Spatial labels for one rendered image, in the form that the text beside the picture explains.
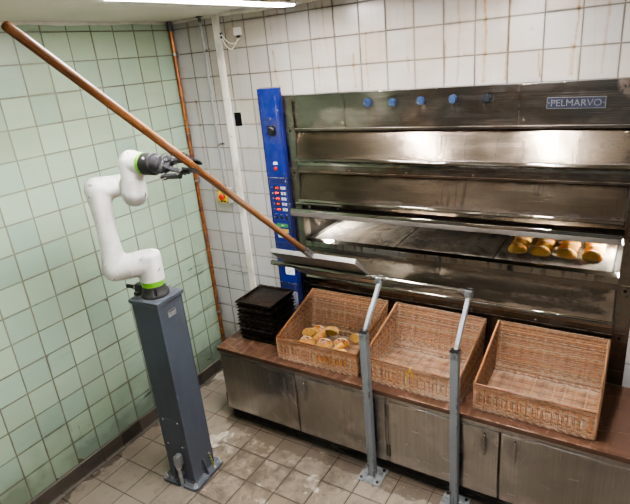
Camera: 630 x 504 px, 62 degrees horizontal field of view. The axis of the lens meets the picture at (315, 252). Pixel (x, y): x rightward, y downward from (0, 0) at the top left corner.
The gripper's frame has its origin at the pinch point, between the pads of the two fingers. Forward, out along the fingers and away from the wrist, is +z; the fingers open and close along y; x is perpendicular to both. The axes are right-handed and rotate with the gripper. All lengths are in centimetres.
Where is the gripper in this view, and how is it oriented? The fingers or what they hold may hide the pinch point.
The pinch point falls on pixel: (192, 165)
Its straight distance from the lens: 212.5
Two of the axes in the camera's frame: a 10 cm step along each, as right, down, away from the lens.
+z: 8.6, 1.2, -5.0
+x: -4.4, -3.4, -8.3
